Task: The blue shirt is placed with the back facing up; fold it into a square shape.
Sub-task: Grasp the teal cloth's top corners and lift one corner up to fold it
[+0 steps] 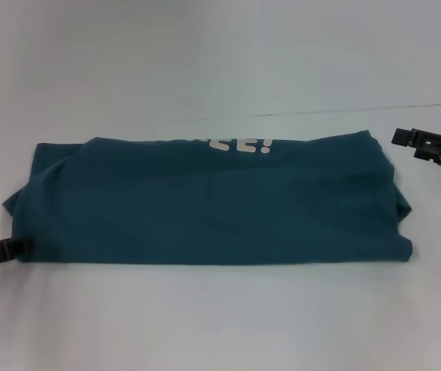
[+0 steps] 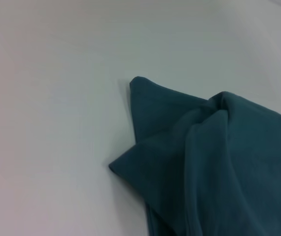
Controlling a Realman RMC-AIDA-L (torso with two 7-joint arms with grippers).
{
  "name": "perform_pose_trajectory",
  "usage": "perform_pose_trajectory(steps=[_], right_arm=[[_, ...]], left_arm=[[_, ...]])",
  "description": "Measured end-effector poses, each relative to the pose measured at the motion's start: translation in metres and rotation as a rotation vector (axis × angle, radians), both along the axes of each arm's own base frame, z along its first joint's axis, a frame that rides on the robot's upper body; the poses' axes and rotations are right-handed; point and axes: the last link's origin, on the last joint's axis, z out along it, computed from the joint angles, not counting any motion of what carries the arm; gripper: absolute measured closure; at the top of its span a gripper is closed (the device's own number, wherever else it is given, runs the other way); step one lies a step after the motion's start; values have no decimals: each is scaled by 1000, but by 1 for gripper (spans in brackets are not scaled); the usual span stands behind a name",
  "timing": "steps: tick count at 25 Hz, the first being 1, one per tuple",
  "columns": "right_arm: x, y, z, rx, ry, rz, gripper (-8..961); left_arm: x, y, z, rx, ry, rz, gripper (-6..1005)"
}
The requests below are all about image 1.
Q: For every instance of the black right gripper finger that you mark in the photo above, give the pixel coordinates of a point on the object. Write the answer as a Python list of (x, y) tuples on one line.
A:
[(419, 141)]

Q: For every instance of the teal blue t-shirt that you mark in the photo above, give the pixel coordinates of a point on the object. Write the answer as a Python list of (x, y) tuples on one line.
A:
[(212, 201)]

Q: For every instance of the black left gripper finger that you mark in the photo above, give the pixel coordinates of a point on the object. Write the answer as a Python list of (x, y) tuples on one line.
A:
[(13, 249)]

